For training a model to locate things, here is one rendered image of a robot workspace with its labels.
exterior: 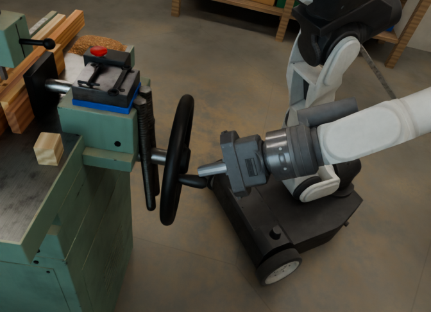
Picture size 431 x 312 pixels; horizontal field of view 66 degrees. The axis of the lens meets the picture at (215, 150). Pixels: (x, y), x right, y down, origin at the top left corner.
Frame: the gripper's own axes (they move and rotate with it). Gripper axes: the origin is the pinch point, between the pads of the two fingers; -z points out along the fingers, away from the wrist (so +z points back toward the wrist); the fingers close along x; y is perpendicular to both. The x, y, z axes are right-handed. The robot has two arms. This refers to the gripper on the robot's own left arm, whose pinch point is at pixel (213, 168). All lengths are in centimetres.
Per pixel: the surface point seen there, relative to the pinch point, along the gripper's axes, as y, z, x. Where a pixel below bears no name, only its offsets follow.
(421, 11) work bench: -267, 116, 41
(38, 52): -4.3, -33.7, 32.0
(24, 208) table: 20.4, -23.5, 3.9
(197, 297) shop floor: -54, -40, -61
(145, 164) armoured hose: -5.2, -16.7, 3.0
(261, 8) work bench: -262, -8, 84
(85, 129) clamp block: 5.8, -20.1, 13.1
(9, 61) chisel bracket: 11.3, -26.3, 27.2
